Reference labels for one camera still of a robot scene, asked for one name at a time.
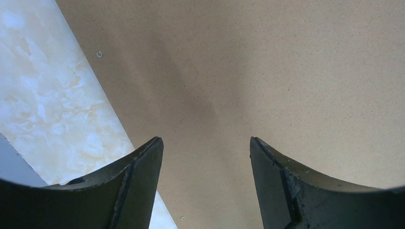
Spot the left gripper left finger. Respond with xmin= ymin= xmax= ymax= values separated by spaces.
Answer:
xmin=0 ymin=137 xmax=164 ymax=229

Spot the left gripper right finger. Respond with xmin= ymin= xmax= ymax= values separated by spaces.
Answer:
xmin=250 ymin=137 xmax=405 ymax=229

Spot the brown backing board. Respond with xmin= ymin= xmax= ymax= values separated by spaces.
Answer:
xmin=57 ymin=0 xmax=405 ymax=229

